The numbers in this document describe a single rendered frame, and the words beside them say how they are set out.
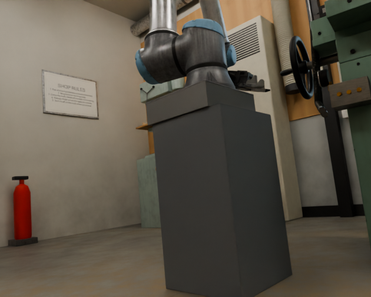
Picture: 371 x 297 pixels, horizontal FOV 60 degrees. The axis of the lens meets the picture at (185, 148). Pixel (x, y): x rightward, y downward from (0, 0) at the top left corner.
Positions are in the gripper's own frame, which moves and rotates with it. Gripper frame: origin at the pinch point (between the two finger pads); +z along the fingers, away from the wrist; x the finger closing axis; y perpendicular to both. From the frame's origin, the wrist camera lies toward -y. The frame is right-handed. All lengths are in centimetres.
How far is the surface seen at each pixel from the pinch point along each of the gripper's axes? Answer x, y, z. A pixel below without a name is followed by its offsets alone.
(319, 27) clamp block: -1.6, 27.2, 18.6
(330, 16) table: -24.5, 22.3, 28.1
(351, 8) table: -24.5, 24.5, 34.4
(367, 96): -21.1, -2.6, 44.1
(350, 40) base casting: -13.1, 18.0, 33.8
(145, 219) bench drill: 112, -123, -145
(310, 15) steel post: 140, 90, -34
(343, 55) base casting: -13.1, 12.7, 32.4
